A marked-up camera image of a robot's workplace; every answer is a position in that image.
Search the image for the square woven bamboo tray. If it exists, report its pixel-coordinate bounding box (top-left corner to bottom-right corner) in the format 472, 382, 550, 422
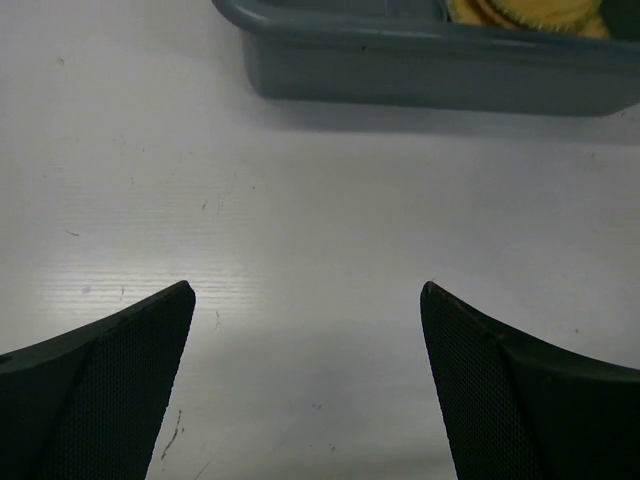
448, 0, 609, 39

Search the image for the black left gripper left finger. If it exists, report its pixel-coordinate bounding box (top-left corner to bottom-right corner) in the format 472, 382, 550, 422
1, 281, 195, 479

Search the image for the round yellow bamboo plate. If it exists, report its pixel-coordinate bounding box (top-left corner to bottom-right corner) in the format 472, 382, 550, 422
445, 0, 601, 31

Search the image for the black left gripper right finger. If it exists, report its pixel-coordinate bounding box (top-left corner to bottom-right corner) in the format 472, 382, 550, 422
420, 282, 639, 479

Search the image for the grey plastic bin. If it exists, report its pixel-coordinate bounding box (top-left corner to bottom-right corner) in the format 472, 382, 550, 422
216, 1, 639, 117

